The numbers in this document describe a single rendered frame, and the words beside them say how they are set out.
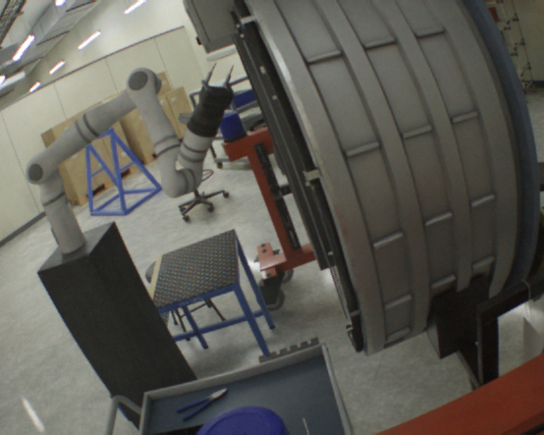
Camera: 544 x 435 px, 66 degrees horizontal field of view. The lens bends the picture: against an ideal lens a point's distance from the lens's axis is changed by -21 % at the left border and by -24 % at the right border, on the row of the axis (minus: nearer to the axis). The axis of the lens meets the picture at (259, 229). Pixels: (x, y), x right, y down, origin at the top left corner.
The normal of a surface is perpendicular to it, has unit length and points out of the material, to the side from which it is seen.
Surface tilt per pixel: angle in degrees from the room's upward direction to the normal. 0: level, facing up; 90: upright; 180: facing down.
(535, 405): 0
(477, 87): 79
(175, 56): 90
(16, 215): 90
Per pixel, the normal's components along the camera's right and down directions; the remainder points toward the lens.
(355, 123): 0.00, 0.19
